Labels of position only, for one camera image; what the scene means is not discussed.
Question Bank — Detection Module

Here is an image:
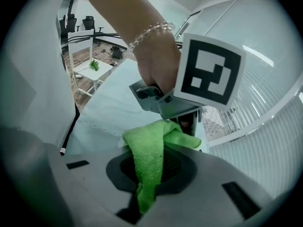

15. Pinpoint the table with light blue tablecloth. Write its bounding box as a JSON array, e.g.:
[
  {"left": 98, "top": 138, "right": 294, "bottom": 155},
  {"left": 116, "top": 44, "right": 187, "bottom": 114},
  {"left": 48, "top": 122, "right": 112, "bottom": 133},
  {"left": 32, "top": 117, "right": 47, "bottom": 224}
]
[{"left": 63, "top": 58, "right": 209, "bottom": 156}]

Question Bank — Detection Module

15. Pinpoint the green cloth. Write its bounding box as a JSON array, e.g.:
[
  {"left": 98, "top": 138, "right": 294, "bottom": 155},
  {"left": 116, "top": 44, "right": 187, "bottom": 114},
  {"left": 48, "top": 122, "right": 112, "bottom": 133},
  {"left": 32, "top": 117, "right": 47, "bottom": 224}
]
[{"left": 122, "top": 120, "right": 202, "bottom": 214}]

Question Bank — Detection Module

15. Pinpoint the clear bead bracelet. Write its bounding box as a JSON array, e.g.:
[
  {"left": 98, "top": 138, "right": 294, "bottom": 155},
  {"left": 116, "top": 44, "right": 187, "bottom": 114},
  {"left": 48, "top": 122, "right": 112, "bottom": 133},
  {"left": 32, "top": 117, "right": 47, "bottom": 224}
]
[{"left": 127, "top": 22, "right": 176, "bottom": 54}]

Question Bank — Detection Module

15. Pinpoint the person's left hand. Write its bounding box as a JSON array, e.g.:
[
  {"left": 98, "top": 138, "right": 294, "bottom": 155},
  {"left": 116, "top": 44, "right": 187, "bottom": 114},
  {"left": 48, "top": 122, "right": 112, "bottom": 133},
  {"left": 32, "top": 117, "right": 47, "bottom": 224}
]
[{"left": 132, "top": 31, "right": 182, "bottom": 96}]

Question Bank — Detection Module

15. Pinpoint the green artificial plant sprig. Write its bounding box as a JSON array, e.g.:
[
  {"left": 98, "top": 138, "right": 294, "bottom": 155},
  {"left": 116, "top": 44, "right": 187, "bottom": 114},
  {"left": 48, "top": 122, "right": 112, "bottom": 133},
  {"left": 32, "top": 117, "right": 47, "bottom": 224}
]
[{"left": 81, "top": 58, "right": 100, "bottom": 72}]

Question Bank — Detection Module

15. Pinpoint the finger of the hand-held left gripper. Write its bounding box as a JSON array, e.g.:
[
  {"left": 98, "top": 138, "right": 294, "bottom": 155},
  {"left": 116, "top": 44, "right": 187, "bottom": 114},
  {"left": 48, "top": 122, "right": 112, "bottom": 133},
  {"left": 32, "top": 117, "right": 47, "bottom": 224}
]
[{"left": 176, "top": 107, "right": 203, "bottom": 137}]

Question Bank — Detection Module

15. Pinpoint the black bag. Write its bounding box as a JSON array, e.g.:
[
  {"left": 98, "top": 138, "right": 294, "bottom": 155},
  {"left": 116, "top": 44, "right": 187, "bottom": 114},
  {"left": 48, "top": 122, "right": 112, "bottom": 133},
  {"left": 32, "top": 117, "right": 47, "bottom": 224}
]
[{"left": 111, "top": 45, "right": 124, "bottom": 59}]

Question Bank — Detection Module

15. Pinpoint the black office chair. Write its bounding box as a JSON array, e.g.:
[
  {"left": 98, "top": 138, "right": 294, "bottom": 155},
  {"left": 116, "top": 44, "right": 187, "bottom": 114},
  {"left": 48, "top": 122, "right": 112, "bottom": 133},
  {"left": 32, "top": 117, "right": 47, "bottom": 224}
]
[
  {"left": 82, "top": 16, "right": 105, "bottom": 34},
  {"left": 59, "top": 14, "right": 81, "bottom": 44}
]

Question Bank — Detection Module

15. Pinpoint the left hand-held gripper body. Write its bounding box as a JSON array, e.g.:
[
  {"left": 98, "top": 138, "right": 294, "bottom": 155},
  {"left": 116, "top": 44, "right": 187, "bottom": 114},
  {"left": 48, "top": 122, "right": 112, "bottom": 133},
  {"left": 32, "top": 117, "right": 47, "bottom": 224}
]
[{"left": 129, "top": 33, "right": 247, "bottom": 120}]

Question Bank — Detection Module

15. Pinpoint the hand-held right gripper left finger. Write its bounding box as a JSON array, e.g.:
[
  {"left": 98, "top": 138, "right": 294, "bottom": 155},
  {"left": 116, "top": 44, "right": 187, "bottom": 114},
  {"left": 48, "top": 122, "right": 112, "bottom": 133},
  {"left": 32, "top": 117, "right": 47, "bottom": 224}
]
[{"left": 0, "top": 126, "right": 140, "bottom": 227}]

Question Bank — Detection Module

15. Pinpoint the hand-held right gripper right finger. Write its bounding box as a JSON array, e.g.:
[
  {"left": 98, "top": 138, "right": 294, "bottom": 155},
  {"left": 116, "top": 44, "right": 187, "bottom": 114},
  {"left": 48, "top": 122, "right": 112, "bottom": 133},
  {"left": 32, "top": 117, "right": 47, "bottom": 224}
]
[{"left": 142, "top": 148, "right": 275, "bottom": 227}]

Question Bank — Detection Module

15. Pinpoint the person's left forearm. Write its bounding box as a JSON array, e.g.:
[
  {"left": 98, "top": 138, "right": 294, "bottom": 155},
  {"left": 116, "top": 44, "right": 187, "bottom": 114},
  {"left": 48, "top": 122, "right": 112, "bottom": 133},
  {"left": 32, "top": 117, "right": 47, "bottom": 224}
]
[{"left": 82, "top": 0, "right": 175, "bottom": 51}]

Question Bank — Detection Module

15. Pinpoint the white chair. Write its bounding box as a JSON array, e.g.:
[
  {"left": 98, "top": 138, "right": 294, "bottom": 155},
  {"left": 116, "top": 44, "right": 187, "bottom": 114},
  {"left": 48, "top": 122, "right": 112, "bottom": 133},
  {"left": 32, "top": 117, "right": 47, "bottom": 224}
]
[{"left": 68, "top": 29, "right": 113, "bottom": 96}]

